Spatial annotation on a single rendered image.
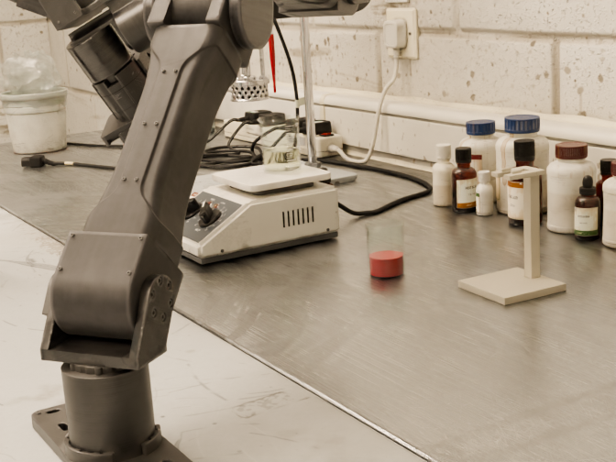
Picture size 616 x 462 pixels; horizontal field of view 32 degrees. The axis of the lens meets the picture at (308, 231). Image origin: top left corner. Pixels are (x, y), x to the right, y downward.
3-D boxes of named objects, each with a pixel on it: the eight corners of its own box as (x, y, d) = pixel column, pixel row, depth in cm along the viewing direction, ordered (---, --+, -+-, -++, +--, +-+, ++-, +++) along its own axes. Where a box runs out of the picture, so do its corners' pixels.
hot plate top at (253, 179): (250, 192, 130) (249, 185, 129) (209, 179, 140) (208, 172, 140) (334, 178, 135) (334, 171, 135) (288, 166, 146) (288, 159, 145)
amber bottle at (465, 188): (446, 210, 149) (445, 148, 147) (467, 206, 151) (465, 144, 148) (462, 214, 146) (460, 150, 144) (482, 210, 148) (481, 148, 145)
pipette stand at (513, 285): (504, 305, 107) (502, 180, 104) (457, 287, 114) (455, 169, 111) (566, 291, 110) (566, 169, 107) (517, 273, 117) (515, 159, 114)
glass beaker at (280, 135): (285, 168, 142) (280, 107, 140) (312, 172, 138) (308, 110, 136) (249, 175, 138) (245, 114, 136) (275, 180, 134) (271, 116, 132)
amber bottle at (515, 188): (526, 216, 142) (525, 136, 140) (549, 223, 139) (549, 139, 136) (500, 223, 140) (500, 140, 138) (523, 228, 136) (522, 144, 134)
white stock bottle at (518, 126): (560, 209, 145) (560, 115, 142) (524, 219, 141) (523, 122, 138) (521, 202, 151) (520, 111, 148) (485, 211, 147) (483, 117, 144)
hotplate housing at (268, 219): (201, 268, 127) (194, 203, 126) (159, 247, 139) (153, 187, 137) (356, 236, 138) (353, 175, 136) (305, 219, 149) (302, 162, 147)
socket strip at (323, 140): (319, 159, 195) (317, 135, 194) (223, 137, 228) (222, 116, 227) (345, 154, 198) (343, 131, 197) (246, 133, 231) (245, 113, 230)
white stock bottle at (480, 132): (496, 193, 157) (495, 116, 155) (510, 202, 151) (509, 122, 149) (455, 197, 157) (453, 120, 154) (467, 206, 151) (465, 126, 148)
